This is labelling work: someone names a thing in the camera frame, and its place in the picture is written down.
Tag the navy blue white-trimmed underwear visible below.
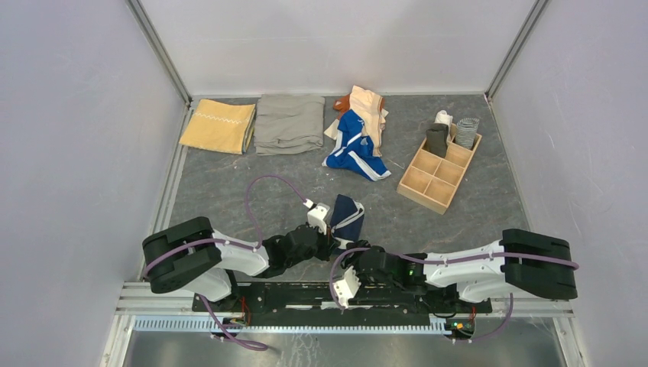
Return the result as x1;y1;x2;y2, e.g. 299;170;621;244
329;194;365;251

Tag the olive boxer briefs beige waistband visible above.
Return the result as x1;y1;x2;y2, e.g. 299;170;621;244
426;123;449;158

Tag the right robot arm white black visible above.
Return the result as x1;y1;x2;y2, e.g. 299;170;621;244
342;229;578;312

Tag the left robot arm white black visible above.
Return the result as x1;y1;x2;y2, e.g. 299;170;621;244
142;216;339;312

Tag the royal blue white-striped underwear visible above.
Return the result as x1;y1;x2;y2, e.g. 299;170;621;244
322;110;391;182

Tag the peach orange underwear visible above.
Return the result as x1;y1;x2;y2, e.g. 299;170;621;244
324;86;388;157

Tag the wooden compartment organizer box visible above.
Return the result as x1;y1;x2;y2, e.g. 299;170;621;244
397;134;482;214

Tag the folded grey cloth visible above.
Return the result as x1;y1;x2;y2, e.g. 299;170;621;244
254;94;326;156

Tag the folded yellow cloth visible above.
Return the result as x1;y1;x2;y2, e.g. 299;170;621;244
179;99;256;154

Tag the rolled white cloth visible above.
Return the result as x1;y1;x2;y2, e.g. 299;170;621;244
433;110;453;141

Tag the rolled grey striped cloth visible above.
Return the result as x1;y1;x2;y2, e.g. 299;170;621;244
455;118;480;150

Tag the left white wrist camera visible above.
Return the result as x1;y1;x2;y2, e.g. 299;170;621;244
303;199;331;235

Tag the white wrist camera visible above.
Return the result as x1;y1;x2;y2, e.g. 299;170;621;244
332;266;361;309
303;199;331;235

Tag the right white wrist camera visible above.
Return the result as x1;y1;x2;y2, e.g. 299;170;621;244
332;266;361;309

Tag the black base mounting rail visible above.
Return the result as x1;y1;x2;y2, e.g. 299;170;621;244
209;282;493;326

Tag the aluminium frame rail front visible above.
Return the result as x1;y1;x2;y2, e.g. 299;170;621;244
116;282;574;336

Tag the left corner aluminium post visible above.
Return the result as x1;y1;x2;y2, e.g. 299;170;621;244
125;0;193;106

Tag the corner aluminium post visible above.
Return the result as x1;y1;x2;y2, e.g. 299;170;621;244
125;0;193;106
484;0;550;104

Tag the right corner aluminium post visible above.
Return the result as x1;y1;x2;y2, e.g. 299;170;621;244
484;0;550;104

